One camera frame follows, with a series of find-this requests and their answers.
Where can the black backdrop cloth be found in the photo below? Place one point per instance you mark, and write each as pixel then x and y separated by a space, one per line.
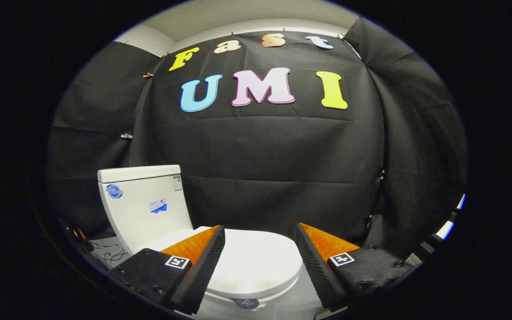
pixel 260 155

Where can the white toilet lid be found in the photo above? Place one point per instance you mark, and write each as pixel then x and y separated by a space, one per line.
pixel 256 262

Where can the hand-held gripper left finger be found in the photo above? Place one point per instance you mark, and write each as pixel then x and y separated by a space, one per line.
pixel 202 271

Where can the white toilet tank cover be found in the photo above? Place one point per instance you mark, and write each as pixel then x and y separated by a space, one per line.
pixel 138 173

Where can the orange black clamp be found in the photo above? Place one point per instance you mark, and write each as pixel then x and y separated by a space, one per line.
pixel 79 234

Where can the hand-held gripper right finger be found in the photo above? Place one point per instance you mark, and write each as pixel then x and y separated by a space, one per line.
pixel 316 271

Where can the white ceramic toilet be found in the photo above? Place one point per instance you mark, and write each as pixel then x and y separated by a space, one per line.
pixel 145 213

